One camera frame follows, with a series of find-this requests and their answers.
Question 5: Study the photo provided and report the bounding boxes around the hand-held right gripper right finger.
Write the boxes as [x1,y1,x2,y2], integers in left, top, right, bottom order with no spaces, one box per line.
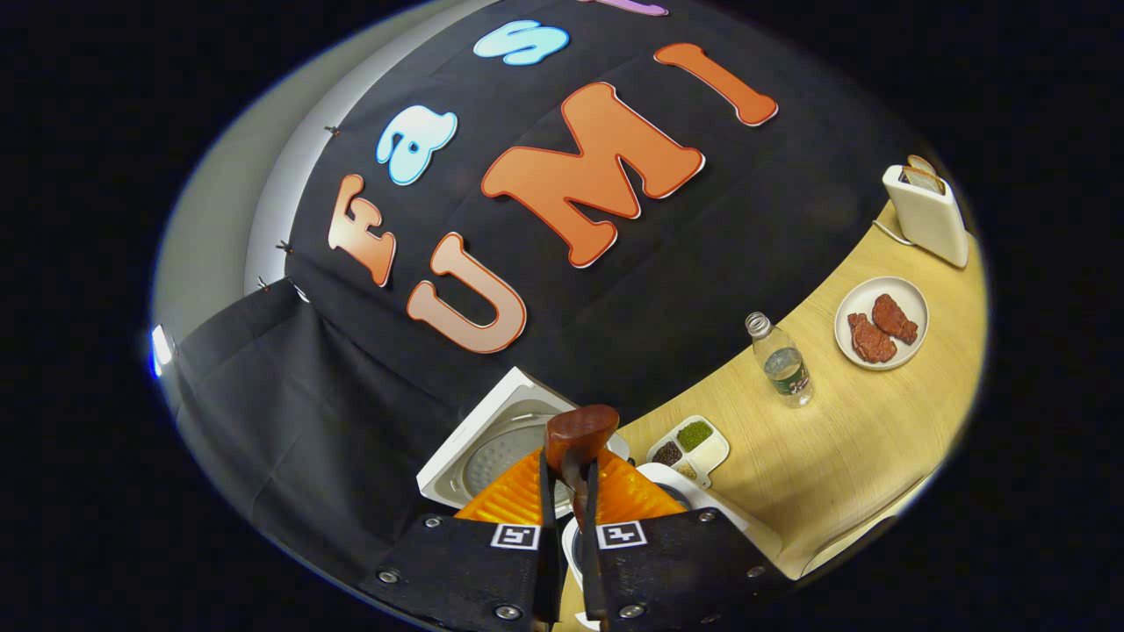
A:
[581,449,791,632]

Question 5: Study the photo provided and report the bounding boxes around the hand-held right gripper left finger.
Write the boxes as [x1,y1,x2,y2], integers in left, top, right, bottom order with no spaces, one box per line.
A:
[356,446,563,632]

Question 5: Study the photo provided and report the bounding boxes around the brown wooden spoon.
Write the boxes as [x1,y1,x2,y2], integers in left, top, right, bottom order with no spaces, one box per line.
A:
[544,405,621,536]

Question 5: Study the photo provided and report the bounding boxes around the white rice cooker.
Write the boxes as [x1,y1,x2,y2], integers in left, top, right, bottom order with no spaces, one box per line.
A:
[416,367,784,628]

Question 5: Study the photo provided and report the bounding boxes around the white divided condiment dish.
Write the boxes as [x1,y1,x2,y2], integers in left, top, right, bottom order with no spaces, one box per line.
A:
[646,414,731,489]

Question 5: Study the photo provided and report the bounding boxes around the clear plastic water bottle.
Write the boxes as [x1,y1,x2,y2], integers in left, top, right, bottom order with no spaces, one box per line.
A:
[746,312,816,409]

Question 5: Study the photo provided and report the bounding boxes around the black backdrop cloth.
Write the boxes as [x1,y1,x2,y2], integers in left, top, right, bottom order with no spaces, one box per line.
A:
[158,0,967,563]

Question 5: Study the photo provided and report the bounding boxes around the red meat piece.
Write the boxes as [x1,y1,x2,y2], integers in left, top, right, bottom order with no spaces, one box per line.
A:
[847,312,898,364]
[872,293,919,345]

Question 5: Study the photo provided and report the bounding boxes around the white round plate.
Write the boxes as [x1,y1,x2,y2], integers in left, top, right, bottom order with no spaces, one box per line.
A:
[834,276,930,371]

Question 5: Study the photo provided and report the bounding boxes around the white toaster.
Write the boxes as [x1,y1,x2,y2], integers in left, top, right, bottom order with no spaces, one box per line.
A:
[882,163,969,269]

